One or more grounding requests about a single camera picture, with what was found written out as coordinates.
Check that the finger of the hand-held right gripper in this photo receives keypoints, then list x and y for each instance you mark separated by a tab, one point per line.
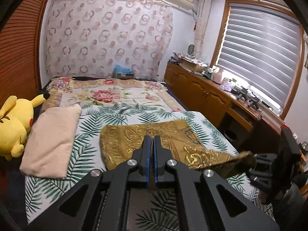
259	178
264	160

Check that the cardboard box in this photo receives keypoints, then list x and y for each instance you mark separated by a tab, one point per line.
192	66

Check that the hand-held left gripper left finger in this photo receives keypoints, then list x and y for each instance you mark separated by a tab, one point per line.
149	160

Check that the person's right forearm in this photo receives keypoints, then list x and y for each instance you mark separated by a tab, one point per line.
291	204

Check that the beige window curtain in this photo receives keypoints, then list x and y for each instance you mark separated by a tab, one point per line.
202	24

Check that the grey window blind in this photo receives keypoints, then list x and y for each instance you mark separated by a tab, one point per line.
259	53

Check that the pink jar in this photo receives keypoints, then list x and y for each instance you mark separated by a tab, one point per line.
218	76

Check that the beige pillow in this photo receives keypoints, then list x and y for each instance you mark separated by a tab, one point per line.
50	139

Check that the floral cloth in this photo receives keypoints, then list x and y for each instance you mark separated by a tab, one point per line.
180	55

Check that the floral blanket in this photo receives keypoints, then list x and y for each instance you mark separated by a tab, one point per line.
103	96

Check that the yellow plush toy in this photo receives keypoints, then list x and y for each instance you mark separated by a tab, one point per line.
14	125

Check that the wooden louvred wardrobe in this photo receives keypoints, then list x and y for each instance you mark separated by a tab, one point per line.
21	53

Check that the wooden sideboard cabinet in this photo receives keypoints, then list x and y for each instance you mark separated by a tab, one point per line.
199	89

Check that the brown gold patterned garment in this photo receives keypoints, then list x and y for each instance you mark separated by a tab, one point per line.
125	144

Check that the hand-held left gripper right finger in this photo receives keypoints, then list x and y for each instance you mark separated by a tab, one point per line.
157	160

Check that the black tripod stand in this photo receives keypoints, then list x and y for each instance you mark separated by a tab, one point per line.
254	103
242	93

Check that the round grey fan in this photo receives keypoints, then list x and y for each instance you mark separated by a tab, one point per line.
191	49

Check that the blue plastic bag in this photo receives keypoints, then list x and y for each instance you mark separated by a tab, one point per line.
122	71

